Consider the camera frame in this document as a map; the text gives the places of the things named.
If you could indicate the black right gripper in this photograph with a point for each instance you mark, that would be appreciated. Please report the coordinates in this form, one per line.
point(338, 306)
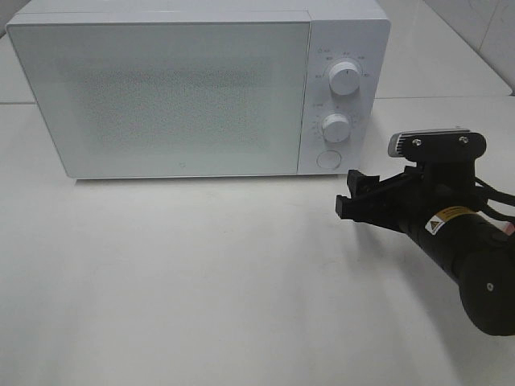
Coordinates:
point(434, 204)

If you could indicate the round white door button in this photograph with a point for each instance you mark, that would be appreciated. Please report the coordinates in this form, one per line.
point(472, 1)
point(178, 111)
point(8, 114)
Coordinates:
point(329, 160)

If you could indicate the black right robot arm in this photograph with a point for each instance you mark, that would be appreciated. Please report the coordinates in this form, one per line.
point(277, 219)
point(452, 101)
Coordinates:
point(485, 277)

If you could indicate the lower white microwave knob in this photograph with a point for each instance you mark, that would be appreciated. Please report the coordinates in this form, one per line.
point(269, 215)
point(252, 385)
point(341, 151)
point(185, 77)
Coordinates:
point(335, 128)

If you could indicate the white microwave knob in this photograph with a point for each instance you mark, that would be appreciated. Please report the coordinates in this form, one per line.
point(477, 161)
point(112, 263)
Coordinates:
point(335, 128)
point(344, 78)

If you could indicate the upper white microwave knob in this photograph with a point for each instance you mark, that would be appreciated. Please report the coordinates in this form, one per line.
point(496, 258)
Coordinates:
point(344, 78)

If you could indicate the white microwave oven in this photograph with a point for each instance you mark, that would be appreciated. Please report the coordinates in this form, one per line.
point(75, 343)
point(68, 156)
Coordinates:
point(339, 30)

